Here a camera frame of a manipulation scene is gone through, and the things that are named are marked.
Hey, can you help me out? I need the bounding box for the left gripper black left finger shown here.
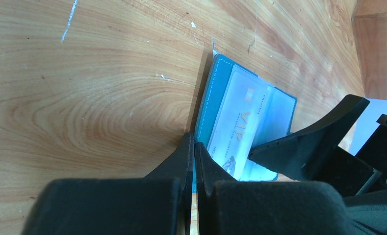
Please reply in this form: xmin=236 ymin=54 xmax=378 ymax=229
xmin=22 ymin=133 xmax=194 ymax=235

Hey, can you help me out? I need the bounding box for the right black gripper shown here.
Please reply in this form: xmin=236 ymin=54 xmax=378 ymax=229
xmin=248 ymin=94 xmax=387 ymax=197

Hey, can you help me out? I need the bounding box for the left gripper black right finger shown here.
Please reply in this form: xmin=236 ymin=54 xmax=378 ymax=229
xmin=195 ymin=142 xmax=387 ymax=235

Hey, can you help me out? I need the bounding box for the wooden compartment organizer box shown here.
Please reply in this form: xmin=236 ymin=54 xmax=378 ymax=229
xmin=352 ymin=0 xmax=387 ymax=100

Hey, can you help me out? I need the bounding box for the blue leather card holder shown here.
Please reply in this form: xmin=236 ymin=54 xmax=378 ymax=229
xmin=195 ymin=53 xmax=297 ymax=182

